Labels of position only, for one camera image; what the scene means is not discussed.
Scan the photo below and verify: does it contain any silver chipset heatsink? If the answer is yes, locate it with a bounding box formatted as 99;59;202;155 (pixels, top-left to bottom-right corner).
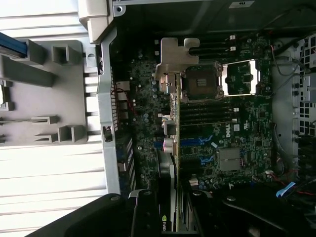
216;147;242;172

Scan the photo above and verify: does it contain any blue expansion slot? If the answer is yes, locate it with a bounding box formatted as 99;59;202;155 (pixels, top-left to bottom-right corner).
181;136;214;150

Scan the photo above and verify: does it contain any green motherboard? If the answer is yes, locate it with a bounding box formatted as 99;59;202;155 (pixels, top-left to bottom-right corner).
111;37;275;193

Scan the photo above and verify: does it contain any open black PC case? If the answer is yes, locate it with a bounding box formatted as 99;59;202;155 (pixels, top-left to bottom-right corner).
78;0;316;237

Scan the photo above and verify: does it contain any CPU socket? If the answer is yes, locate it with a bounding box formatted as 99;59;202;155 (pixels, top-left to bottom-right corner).
181;60;225;102

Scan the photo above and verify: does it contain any metal socket cover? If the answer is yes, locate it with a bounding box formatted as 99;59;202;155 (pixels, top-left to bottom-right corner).
220;60;262;96

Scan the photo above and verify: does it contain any grey plastic parts rack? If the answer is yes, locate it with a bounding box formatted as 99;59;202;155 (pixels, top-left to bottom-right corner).
0;39;89;148

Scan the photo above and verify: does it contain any perforated metal drive cage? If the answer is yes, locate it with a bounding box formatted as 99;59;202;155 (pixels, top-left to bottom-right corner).
271;34;316;178

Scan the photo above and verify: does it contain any blue disk wire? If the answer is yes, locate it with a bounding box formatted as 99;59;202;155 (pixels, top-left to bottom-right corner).
276;182;296;198

